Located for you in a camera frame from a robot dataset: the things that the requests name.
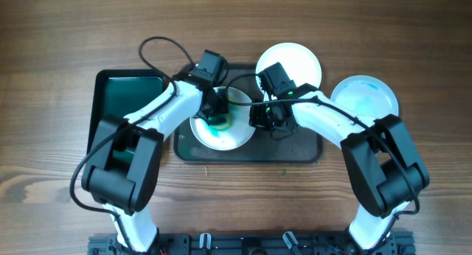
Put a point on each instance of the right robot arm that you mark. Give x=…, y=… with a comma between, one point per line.
x=384, y=166

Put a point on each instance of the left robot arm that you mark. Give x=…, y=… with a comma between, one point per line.
x=121, y=168

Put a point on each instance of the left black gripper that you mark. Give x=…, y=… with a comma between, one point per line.
x=212, y=113

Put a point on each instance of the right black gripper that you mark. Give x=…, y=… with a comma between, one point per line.
x=274, y=123

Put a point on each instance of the white plate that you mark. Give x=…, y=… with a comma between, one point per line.
x=235, y=136
x=366, y=95
x=300, y=64

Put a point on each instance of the dark grey serving tray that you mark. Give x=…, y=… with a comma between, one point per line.
x=303, y=147

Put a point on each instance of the green yellow sponge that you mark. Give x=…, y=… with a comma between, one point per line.
x=220, y=122

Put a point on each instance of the black water tray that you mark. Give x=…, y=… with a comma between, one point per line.
x=119, y=92

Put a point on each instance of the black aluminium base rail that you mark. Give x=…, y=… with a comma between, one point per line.
x=324, y=242

